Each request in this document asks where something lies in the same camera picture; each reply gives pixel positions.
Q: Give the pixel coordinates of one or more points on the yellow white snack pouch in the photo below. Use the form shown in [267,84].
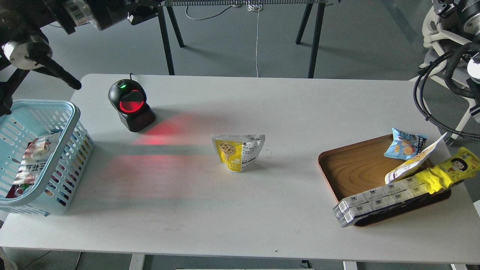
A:
[237,152]

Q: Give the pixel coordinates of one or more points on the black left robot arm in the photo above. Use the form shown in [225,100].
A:
[26,47]

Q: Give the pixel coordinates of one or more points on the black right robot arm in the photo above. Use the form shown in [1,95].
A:
[466,14]

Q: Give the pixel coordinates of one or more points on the clear boxed snack pack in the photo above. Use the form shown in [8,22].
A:
[370,203]

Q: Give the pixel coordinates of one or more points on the blue snack bag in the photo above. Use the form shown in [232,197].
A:
[405,145]

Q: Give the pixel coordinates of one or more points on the light blue plastic basket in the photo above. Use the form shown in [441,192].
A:
[59,173]

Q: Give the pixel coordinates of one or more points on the red white snack bag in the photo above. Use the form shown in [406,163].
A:
[32,161]

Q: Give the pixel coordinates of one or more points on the yellow cartoon snack bag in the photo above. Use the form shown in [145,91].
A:
[460,166]

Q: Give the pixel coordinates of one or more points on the brown wooden tray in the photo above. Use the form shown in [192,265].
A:
[356,168]

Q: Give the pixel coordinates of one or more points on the black barcode scanner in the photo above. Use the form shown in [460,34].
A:
[128,97]

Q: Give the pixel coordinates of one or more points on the white yellow flat pouch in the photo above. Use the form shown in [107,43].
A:
[410,166]

